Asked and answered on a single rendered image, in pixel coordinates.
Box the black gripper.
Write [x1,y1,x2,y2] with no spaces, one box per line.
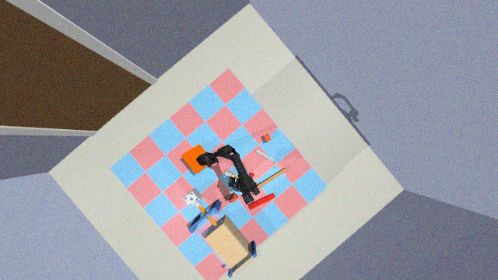
[228,177,257,192]

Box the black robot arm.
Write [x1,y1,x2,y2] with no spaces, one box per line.
[196,145,255,205]

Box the black-headed mallet with wooden handle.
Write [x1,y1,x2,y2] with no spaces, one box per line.
[253,168,286,196]

